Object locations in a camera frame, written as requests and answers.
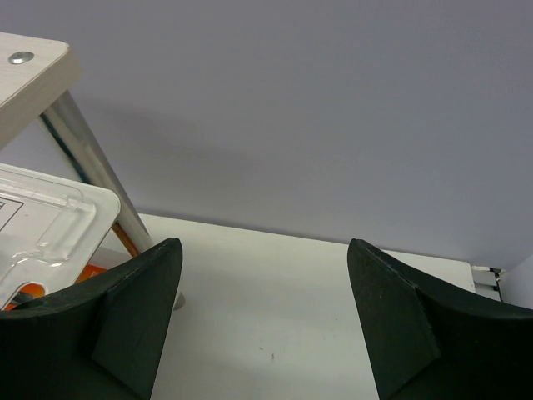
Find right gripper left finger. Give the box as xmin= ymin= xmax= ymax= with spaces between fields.
xmin=1 ymin=237 xmax=182 ymax=399

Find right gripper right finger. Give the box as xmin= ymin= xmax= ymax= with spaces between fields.
xmin=347 ymin=239 xmax=532 ymax=399

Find orange Fusion5 razor box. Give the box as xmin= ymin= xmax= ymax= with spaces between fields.
xmin=2 ymin=247 xmax=132 ymax=311

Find clear blue-card razor blister pack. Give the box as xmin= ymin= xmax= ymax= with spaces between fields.
xmin=1 ymin=164 xmax=121 ymax=308

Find white two-tier shelf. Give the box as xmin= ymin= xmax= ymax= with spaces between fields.
xmin=0 ymin=32 xmax=187 ymax=312

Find aluminium mounting rail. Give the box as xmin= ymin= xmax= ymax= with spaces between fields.
xmin=471 ymin=266 xmax=501 ymax=302

